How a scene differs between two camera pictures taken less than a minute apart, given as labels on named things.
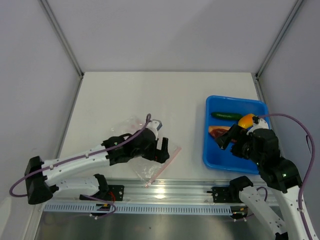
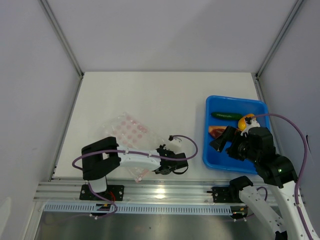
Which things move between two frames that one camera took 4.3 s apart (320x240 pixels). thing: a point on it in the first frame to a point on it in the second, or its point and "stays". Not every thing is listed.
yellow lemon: (246, 121) stays
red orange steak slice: (216, 131) stays
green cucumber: (228, 116) stays
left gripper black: (159, 155) to (169, 151)
